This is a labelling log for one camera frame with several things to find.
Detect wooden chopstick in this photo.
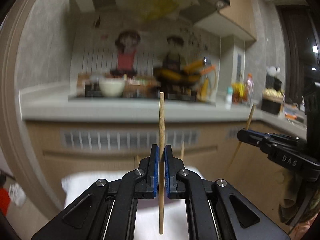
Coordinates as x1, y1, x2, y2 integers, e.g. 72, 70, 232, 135
228, 104, 256, 167
135, 155, 140, 168
180, 142, 185, 160
158, 92, 165, 235

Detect grey kitchen countertop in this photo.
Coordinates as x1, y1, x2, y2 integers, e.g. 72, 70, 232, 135
19, 84, 308, 138

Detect right hand in knit glove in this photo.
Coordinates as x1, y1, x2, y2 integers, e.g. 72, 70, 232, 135
278, 168, 319, 228

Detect black round container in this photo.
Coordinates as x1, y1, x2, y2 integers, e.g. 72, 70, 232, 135
261, 88, 284, 115

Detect black utensil rack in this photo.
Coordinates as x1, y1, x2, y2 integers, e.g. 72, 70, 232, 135
265, 66, 282, 91

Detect orange capped bottle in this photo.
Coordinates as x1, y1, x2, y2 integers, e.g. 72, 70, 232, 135
245, 73, 254, 105

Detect grey vent grille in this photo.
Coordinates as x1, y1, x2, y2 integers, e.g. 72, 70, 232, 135
60, 129, 200, 152

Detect white sneakers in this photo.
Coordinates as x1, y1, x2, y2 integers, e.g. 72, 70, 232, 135
9, 183, 27, 207

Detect red door mat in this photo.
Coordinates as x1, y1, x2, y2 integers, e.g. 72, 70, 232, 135
0, 187, 10, 216

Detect black orange frying pan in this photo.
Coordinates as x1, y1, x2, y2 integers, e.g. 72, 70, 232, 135
153, 57, 216, 87

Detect white ceramic bowl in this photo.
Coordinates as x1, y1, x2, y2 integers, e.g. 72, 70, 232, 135
99, 74, 127, 98

